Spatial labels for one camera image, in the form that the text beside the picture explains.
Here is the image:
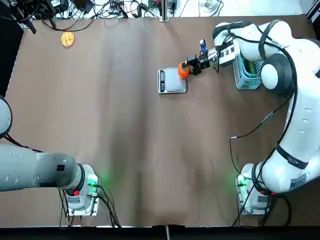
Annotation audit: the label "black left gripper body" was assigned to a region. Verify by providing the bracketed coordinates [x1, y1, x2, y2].
[21, 0, 55, 21]

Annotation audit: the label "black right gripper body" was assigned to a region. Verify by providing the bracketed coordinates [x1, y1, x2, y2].
[197, 51, 211, 70]

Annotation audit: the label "orange-red plastic tomato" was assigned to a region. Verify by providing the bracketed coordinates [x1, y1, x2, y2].
[177, 62, 191, 80]

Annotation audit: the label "silver digital kitchen scale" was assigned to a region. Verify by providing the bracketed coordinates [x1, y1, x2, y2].
[156, 67, 188, 95]

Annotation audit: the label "light blue plastic basket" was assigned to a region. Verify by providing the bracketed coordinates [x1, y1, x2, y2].
[232, 53, 264, 90]

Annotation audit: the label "round golden bread bun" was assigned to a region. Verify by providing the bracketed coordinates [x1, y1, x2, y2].
[61, 31, 76, 48]

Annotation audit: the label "aluminium frame post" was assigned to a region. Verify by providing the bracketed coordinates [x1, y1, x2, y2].
[159, 0, 175, 22]

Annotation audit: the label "dangling black arm cable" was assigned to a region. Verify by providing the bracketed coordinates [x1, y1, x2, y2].
[229, 94, 296, 181]

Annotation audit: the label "black base cable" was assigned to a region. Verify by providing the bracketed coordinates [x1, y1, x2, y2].
[58, 188, 75, 230]
[95, 183, 122, 228]

